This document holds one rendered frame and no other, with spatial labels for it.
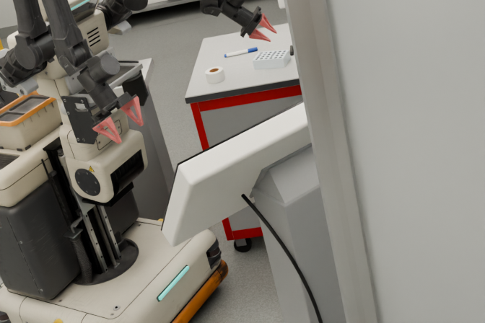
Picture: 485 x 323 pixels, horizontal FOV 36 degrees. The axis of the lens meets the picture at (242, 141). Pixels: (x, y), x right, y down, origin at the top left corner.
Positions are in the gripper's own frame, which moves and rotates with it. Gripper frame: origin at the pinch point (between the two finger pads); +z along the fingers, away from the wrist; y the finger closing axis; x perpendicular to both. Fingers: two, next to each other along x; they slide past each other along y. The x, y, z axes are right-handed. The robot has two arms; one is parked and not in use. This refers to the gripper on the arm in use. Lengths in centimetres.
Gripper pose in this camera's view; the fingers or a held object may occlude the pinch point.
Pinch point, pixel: (271, 35)
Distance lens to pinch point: 249.5
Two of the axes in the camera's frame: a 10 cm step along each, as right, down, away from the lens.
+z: 8.3, 5.1, 2.3
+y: 5.6, -7.2, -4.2
